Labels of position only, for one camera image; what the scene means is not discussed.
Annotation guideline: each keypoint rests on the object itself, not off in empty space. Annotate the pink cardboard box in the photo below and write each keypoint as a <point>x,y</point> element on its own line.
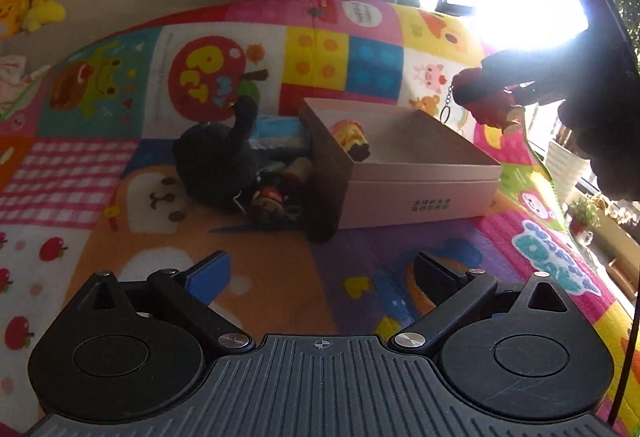
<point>425,197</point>

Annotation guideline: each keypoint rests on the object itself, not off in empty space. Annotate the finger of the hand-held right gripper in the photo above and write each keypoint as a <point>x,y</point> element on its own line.
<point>542,97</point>
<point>525,67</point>

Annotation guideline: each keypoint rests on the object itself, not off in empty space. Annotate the blue packet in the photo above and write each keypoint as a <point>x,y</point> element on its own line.
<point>277,134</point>

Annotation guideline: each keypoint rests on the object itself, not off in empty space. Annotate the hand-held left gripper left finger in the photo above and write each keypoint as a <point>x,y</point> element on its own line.
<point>210,273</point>

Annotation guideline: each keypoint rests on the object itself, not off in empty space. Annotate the floral cloth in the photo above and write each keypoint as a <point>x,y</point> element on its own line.
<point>15,82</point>

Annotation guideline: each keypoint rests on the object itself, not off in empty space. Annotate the black plush toy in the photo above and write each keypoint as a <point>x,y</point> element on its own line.
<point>215,162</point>

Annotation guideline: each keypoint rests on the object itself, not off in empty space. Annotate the yellow green plush toy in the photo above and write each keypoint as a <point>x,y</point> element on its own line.
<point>45,9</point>

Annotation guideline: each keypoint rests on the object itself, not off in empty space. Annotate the small potted plant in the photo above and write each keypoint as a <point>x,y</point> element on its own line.
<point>582,214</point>

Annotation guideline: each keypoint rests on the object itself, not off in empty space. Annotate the white flower pot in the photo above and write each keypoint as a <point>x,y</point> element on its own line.
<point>565,172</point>

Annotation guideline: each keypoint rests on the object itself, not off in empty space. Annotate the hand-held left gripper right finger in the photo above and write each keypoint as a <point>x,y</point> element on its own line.
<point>440,278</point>

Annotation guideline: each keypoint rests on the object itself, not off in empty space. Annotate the person's right hand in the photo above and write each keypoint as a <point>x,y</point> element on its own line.
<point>605,147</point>

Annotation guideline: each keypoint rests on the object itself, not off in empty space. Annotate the small mouse figure toy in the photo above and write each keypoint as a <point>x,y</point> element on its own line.
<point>267,207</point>

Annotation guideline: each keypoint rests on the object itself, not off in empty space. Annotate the colourful cartoon play mat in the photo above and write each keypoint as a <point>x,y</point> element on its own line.
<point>150,242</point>

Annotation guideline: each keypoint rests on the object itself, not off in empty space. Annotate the yellow duck plush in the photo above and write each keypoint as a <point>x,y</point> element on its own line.
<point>12,12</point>

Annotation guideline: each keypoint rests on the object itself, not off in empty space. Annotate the pink and yellow figure toy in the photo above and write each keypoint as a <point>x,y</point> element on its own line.
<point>350,139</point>

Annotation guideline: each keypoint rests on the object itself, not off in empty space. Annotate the beige cylinder toy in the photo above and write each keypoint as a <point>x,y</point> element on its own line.
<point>299,171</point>

